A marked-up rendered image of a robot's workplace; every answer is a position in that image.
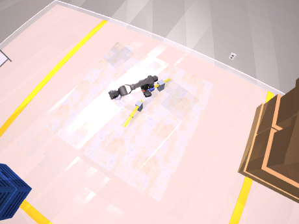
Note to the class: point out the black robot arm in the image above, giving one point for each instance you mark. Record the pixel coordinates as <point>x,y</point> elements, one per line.
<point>150,80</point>

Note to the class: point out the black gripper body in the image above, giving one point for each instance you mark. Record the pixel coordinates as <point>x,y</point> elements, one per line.
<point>147,92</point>

